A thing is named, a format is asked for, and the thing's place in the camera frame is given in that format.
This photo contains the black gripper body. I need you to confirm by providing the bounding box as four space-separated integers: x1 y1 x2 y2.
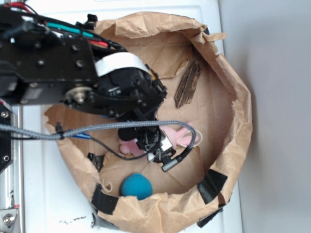
64 68 167 120

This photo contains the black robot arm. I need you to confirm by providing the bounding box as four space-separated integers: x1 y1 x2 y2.
0 2 167 120

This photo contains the dark wood chip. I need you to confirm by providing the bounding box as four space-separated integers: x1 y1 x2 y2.
174 61 202 108

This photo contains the pink plush bunny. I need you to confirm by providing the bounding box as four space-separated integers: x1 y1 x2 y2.
119 126 192 157

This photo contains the blue dimpled ball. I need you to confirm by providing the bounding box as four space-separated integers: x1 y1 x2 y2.
121 173 153 200

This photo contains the brown paper bag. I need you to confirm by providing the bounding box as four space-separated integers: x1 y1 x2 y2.
58 12 253 233

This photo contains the black tape strip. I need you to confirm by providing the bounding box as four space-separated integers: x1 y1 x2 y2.
91 210 120 231
196 208 223 228
91 184 119 215
197 169 228 204

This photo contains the white ribbon cable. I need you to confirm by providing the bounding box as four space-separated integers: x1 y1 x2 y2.
95 51 151 77

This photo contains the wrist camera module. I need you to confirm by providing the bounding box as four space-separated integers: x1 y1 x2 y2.
135 127 176 163

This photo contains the black thin cable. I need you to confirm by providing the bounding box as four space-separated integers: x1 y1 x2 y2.
70 132 151 161

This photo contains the grey braided USB cable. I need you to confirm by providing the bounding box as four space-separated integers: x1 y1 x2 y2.
0 119 197 172

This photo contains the aluminium rail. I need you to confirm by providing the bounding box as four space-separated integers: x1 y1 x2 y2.
0 98 26 233

